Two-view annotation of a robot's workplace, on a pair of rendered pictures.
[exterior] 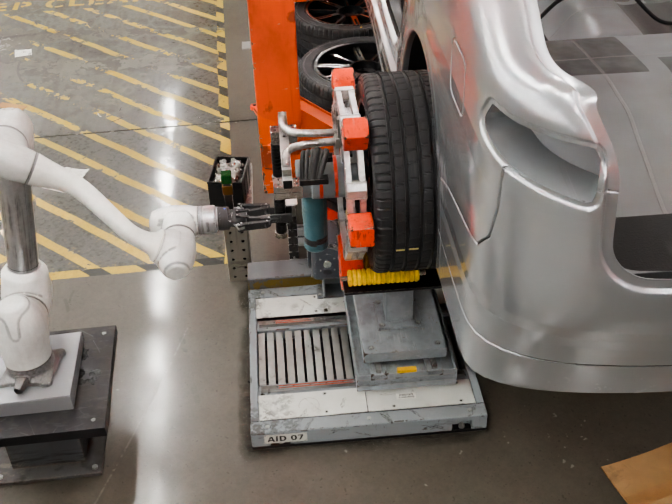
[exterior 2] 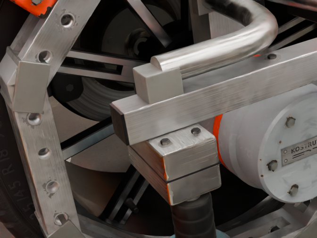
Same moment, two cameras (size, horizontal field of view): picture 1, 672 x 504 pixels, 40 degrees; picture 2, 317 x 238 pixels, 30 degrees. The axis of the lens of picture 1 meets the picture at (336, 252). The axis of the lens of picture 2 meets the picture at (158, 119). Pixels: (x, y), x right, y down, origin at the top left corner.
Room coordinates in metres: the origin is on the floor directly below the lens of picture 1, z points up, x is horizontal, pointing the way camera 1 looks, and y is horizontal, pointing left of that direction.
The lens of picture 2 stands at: (2.91, 0.59, 1.17)
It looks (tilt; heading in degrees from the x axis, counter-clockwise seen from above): 26 degrees down; 253
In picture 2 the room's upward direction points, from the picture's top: 9 degrees counter-clockwise
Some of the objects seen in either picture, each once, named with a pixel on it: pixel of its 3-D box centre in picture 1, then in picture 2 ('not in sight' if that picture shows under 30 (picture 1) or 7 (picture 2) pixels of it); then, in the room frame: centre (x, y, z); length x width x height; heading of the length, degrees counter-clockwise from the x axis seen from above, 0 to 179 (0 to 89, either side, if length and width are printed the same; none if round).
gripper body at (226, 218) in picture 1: (232, 217); not in sight; (2.42, 0.32, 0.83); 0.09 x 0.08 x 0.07; 94
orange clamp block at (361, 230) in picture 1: (360, 230); not in sight; (2.30, -0.08, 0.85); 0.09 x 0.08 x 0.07; 4
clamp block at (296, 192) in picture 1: (288, 188); not in sight; (2.43, 0.14, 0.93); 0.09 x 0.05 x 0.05; 94
